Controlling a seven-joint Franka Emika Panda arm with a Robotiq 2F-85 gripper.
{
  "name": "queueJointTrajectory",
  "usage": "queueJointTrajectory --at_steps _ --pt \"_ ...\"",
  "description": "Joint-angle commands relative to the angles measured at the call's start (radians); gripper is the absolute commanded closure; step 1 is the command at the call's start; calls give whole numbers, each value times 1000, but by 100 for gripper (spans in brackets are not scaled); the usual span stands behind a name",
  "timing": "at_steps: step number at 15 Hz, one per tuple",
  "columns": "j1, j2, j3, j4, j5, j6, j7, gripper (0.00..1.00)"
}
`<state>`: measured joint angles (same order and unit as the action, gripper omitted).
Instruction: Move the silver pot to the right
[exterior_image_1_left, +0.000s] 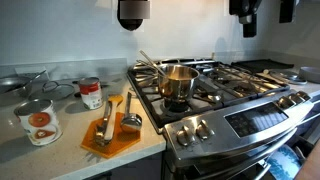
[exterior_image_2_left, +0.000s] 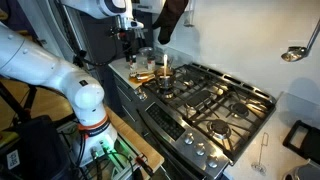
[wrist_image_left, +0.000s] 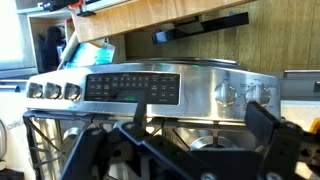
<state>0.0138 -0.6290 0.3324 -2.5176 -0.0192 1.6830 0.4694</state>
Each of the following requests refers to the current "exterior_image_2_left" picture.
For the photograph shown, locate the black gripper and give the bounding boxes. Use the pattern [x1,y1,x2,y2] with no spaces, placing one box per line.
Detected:
[117,29,142,62]

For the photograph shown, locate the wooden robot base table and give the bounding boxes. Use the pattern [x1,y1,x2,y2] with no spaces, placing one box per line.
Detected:
[105,106,164,172]

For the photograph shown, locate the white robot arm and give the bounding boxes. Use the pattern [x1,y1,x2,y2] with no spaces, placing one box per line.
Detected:
[0,0,143,167]

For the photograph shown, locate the red label tin can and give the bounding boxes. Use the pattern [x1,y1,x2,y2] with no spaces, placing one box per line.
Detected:
[147,56,155,70]

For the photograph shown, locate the silver measuring cup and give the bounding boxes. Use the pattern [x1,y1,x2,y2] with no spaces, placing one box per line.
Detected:
[136,74,155,82]

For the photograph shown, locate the orange hexagonal silicone trivet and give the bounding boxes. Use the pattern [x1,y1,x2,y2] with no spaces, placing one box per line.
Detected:
[129,71,155,83]

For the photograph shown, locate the stainless steel gas stove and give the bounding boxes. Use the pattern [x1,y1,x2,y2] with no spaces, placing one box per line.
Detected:
[138,63,276,180]

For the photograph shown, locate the black box with label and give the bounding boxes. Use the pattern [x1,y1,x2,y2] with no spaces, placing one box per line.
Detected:
[0,115,72,180]

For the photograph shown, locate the hanging silver ladle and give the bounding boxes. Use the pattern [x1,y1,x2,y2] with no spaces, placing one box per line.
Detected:
[281,19,320,62]

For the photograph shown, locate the black tray on counter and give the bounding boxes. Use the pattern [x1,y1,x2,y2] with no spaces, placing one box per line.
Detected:
[283,120,320,164]

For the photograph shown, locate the grey appliance lid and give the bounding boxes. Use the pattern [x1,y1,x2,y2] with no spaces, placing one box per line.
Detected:
[282,160,320,180]

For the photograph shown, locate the wire whisk on counter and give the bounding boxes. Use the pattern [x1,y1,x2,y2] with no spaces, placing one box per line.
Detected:
[251,132,269,176]

